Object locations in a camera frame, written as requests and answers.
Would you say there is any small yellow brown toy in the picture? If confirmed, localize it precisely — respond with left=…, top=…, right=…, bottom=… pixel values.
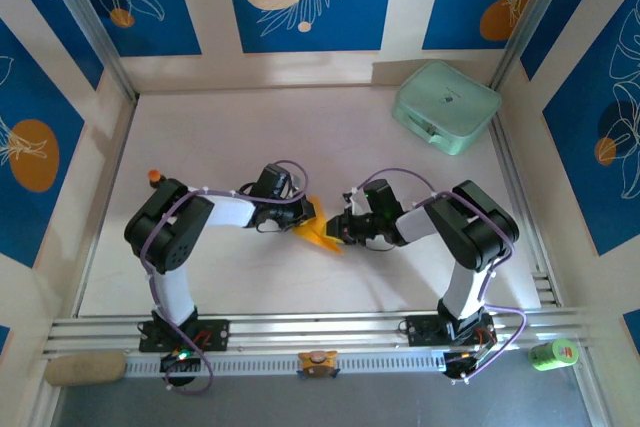
left=297, top=349, right=340, bottom=379

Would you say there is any mint green zip case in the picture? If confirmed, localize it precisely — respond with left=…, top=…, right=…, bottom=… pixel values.
left=390, top=60, right=503, bottom=157

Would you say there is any black controller board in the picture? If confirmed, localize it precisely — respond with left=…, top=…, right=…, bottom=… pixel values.
left=159, top=349, right=201, bottom=388
left=442, top=344, right=501, bottom=386

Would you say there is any green tape roll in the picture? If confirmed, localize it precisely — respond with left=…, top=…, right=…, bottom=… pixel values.
left=528, top=338, right=580, bottom=373

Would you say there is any beige foam block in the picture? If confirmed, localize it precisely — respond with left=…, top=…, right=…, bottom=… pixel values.
left=43, top=351, right=127, bottom=388

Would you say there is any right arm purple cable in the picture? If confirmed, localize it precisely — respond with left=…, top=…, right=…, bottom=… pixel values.
left=349, top=168, right=530, bottom=383

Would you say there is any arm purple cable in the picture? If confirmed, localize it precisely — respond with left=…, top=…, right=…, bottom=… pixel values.
left=349, top=168, right=530, bottom=383
left=139, top=159, right=309, bottom=397

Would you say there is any long aluminium mounting rail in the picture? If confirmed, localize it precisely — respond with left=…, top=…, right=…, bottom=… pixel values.
left=42, top=311, right=591, bottom=356

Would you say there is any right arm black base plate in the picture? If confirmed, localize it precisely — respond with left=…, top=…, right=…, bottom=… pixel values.
left=399, top=314, right=496, bottom=348

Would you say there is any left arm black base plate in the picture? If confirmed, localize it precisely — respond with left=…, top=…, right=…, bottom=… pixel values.
left=138, top=319, right=231, bottom=353

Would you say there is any slotted grey cable duct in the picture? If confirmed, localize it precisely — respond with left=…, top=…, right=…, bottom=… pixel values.
left=122, top=351, right=451, bottom=378

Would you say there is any aluminium side rail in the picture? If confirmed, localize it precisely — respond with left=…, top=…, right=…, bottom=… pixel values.
left=489, top=119, right=559, bottom=308
left=72, top=96, right=139, bottom=318

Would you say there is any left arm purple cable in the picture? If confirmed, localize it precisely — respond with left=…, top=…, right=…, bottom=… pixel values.
left=139, top=159, right=309, bottom=397

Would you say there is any aluminium frame post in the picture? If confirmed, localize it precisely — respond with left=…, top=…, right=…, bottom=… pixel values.
left=489, top=0, right=584, bottom=91
left=37, top=0, right=139, bottom=101

